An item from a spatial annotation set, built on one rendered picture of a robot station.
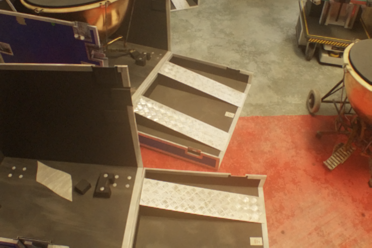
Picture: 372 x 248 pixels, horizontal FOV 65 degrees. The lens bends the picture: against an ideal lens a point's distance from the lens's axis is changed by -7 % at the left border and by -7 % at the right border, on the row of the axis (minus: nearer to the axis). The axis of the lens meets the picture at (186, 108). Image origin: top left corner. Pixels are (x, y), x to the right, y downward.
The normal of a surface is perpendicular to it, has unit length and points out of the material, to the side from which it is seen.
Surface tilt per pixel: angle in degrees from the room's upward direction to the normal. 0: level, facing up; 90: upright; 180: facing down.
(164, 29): 90
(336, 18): 90
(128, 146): 90
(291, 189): 0
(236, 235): 2
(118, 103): 90
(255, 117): 0
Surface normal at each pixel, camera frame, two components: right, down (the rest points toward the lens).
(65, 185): 0.01, -0.73
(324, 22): -0.22, 0.67
